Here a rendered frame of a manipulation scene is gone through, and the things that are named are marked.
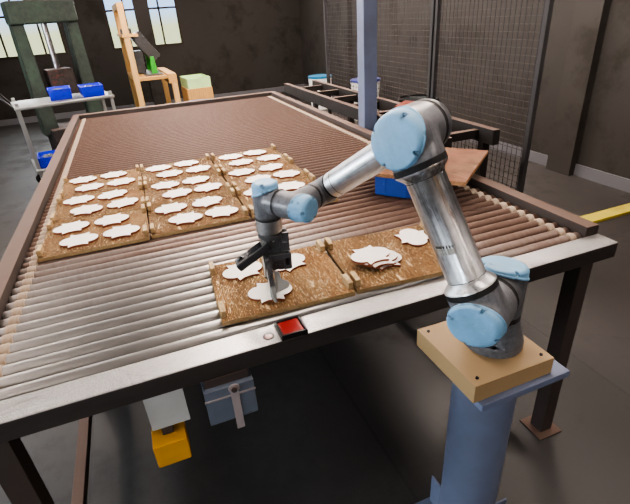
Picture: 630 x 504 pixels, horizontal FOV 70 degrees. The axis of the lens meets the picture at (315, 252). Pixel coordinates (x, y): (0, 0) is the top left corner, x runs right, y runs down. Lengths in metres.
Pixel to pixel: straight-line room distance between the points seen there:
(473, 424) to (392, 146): 0.80
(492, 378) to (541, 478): 1.09
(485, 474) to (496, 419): 0.22
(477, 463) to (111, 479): 1.52
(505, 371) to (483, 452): 0.33
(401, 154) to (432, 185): 0.09
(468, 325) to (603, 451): 1.46
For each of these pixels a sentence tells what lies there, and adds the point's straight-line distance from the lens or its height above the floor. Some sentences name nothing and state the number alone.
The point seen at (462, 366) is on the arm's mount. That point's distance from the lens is 1.18.
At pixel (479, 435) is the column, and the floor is 0.66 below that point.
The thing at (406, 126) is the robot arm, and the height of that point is 1.49.
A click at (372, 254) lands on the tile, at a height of 0.97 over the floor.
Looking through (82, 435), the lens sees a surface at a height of 0.27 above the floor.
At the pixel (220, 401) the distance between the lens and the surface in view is 1.31.
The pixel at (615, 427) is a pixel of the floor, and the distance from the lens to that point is 2.52.
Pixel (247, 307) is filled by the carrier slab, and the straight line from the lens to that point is 1.37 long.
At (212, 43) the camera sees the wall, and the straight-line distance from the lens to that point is 11.60.
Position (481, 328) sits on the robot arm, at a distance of 1.02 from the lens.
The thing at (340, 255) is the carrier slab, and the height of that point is 0.94.
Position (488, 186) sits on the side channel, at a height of 0.94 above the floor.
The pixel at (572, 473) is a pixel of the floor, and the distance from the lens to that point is 2.27.
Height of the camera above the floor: 1.70
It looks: 28 degrees down
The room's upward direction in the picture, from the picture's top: 4 degrees counter-clockwise
